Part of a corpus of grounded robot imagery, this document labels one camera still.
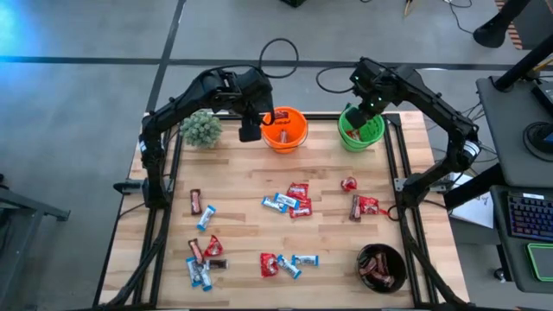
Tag orange plastic bucket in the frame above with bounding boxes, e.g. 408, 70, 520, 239
261, 106, 309, 155

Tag black monitor stand base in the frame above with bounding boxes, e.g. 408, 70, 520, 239
522, 120, 553, 156

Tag black stand foot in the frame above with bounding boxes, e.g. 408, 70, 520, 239
473, 0, 532, 48

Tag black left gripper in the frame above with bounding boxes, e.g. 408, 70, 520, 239
232, 68, 276, 143

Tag artificial green potted plant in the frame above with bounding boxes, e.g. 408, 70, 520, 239
179, 110, 224, 150

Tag black desk leg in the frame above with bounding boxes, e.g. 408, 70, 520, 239
442, 163, 506, 211

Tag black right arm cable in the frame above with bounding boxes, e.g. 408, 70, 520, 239
315, 64, 359, 94

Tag black pole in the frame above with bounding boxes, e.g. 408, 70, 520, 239
492, 34, 553, 92

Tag grey metal bench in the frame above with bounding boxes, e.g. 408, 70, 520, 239
0, 172, 71, 311

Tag dark grey lower desk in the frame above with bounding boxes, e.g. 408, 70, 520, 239
490, 185, 553, 295

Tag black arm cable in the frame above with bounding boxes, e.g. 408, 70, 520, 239
202, 37, 300, 79
315, 64, 359, 94

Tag green edged pad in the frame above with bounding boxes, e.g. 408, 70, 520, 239
525, 243, 553, 282

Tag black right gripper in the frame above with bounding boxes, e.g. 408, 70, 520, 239
344, 58, 390, 130

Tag black backlit keyboard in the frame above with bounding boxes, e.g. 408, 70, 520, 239
507, 193, 553, 242

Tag orange black striped mat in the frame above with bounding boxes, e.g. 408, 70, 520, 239
494, 0, 524, 51

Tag black bowl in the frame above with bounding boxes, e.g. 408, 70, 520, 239
355, 243, 408, 295

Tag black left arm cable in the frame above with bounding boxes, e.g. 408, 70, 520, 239
202, 37, 300, 79

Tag black side bracket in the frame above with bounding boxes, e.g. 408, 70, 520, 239
112, 180, 144, 195

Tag white paper sheet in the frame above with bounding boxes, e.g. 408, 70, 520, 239
448, 172, 496, 229

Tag green plastic bucket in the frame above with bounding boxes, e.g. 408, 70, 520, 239
337, 103, 386, 153

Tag dark grey desk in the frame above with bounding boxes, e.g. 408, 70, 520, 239
474, 75, 553, 189
490, 185, 553, 295

